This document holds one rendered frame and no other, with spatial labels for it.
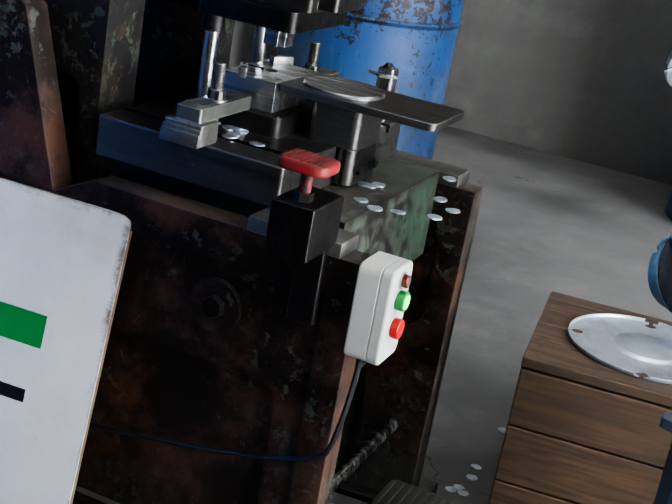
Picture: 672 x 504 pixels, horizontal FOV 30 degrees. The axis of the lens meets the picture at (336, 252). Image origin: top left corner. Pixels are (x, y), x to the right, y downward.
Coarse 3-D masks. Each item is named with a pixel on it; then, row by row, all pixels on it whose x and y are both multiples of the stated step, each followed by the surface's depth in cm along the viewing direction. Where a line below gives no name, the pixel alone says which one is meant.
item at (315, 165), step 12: (288, 156) 154; (300, 156) 155; (312, 156) 156; (324, 156) 157; (288, 168) 154; (300, 168) 153; (312, 168) 152; (324, 168) 152; (336, 168) 155; (300, 180) 156; (312, 180) 156
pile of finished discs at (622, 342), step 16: (576, 320) 235; (592, 320) 237; (608, 320) 238; (624, 320) 239; (640, 320) 241; (576, 336) 227; (592, 336) 229; (608, 336) 230; (624, 336) 230; (640, 336) 231; (656, 336) 234; (592, 352) 221; (608, 352) 223; (624, 352) 223; (640, 352) 224; (656, 352) 225; (624, 368) 217; (640, 368) 218; (656, 368) 219
